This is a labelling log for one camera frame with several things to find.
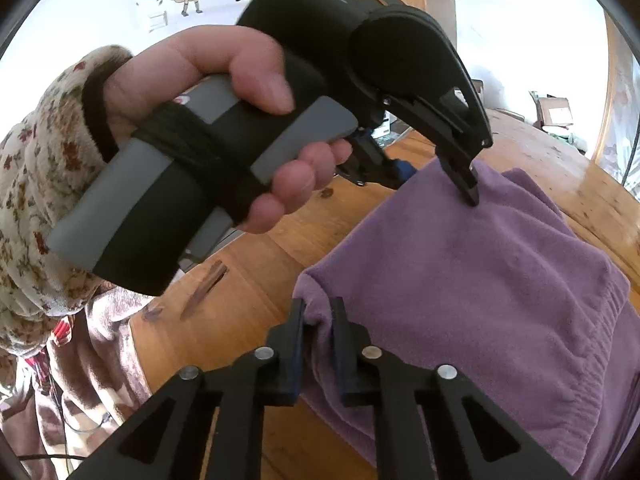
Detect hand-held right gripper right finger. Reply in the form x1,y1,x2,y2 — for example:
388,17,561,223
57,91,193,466
331,298,576,480

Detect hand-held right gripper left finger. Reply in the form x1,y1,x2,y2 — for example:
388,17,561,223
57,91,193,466
67,299,306,480

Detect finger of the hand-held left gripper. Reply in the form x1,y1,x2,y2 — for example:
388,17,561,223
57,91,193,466
385,80,493,207
335,135,416,191

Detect purple fleece pants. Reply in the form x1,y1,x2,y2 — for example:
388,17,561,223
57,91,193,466
292,157,640,480

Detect person's left hand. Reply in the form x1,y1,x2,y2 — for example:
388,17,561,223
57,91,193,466
107,24,353,235

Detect open brown cardboard box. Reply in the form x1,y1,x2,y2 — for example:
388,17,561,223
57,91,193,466
530,91,573,128

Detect pile of white green packets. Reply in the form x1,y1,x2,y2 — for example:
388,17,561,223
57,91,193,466
547,127,591,153

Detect person's brown fleece clothing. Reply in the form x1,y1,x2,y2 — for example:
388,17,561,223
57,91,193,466
0,285,153,480

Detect black wrist band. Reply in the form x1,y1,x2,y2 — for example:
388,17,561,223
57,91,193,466
81,57,133,161

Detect black hanging cable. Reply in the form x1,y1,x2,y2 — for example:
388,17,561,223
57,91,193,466
620,120,640,186

